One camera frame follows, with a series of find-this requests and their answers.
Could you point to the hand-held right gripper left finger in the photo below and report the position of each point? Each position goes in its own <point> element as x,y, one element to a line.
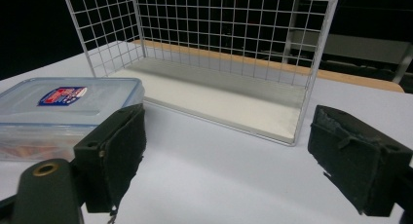
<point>112,156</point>

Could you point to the clear plastic lidded food container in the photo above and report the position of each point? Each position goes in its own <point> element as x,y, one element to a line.
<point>58,110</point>

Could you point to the metal stand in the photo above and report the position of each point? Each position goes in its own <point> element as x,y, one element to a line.
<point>403,63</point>

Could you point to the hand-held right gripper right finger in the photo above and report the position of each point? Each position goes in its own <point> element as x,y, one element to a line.
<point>357,159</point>

